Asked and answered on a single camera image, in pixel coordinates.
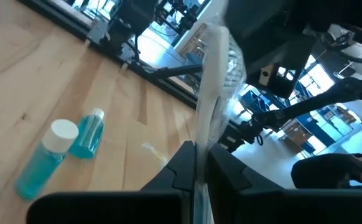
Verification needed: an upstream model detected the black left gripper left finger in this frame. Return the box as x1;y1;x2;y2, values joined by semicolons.
27;140;197;224

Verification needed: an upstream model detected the blue toothbrush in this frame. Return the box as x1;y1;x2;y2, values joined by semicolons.
193;23;247;224

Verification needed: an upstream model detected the blue mouthwash bottle white cap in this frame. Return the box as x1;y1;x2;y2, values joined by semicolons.
14;119;80;201
68;108;106;160

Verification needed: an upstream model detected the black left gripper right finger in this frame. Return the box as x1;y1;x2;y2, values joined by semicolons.
207;143;362;224

